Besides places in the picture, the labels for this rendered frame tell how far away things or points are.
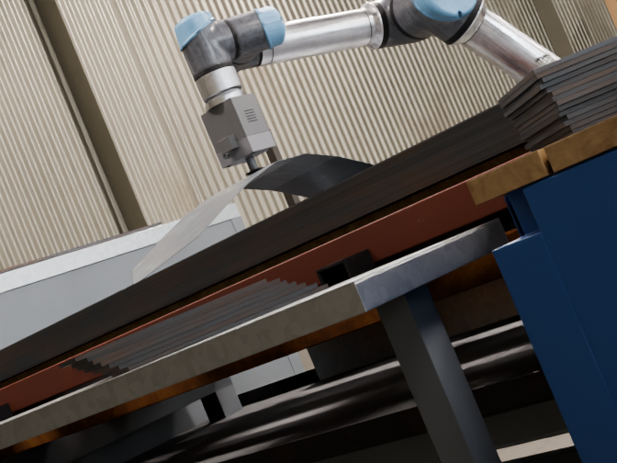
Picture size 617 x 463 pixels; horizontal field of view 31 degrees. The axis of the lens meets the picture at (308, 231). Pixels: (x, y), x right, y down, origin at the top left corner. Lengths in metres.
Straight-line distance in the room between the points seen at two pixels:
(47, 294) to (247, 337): 1.57
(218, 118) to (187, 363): 0.87
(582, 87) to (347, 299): 0.28
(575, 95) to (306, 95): 5.04
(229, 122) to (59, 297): 0.85
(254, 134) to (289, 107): 3.85
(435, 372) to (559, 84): 0.34
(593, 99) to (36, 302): 1.87
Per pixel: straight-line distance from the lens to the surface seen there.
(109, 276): 2.75
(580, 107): 0.93
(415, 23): 2.23
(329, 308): 1.02
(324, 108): 5.99
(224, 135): 1.98
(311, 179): 2.11
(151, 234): 2.87
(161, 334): 1.35
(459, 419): 1.12
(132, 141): 4.91
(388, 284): 1.03
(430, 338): 1.12
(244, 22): 2.03
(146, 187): 4.85
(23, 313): 2.60
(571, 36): 8.05
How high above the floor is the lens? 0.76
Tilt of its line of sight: 3 degrees up
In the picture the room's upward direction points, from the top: 23 degrees counter-clockwise
